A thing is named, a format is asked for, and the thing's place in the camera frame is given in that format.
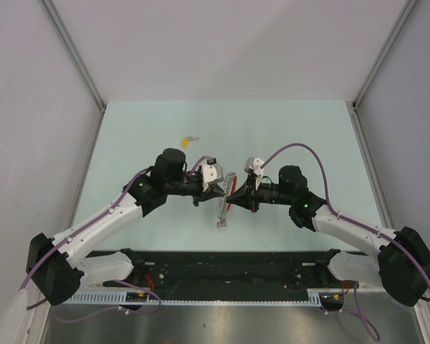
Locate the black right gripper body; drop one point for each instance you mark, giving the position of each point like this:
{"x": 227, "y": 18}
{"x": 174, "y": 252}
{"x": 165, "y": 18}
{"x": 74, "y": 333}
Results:
{"x": 269, "y": 193}

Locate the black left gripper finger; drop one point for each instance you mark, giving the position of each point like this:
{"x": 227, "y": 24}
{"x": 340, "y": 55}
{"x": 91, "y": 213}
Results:
{"x": 206, "y": 197}
{"x": 214, "y": 190}

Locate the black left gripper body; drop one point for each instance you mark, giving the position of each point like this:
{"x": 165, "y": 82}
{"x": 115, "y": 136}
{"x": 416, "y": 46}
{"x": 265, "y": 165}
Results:
{"x": 185, "y": 185}

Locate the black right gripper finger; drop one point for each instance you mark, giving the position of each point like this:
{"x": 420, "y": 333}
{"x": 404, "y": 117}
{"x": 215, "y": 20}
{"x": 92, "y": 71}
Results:
{"x": 243, "y": 193}
{"x": 242, "y": 202}

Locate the red handled metal key holder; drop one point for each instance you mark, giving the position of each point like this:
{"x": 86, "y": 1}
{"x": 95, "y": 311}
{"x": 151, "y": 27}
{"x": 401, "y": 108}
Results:
{"x": 228, "y": 187}

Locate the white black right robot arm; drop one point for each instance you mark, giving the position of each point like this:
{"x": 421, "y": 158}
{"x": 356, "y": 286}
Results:
{"x": 396, "y": 260}

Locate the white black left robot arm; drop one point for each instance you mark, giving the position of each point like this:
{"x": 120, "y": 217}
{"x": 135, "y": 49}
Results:
{"x": 60, "y": 265}

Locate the key with yellow tag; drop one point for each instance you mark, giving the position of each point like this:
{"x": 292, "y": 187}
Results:
{"x": 188, "y": 139}

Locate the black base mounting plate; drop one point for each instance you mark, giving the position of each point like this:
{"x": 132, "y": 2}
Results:
{"x": 297, "y": 269}

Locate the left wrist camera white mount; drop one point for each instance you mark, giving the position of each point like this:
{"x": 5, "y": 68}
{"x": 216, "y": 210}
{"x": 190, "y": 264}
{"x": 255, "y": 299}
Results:
{"x": 211, "y": 173}

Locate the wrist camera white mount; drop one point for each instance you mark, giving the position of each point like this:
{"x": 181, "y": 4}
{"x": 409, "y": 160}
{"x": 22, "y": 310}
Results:
{"x": 254, "y": 165}
{"x": 211, "y": 173}

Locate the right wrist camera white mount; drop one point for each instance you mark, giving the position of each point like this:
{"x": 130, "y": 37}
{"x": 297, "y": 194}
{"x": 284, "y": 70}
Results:
{"x": 254, "y": 165}

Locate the grey slotted cable duct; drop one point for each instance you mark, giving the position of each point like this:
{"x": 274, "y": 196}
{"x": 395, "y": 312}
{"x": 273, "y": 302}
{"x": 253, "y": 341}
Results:
{"x": 125, "y": 297}

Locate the left aluminium frame post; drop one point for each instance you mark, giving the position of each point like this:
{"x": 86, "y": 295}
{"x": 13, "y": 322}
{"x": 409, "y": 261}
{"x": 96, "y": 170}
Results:
{"x": 72, "y": 51}

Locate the aluminium frame post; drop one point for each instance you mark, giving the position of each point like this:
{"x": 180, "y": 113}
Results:
{"x": 72, "y": 51}
{"x": 393, "y": 36}

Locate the right aluminium frame post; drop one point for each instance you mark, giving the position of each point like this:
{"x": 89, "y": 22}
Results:
{"x": 393, "y": 36}

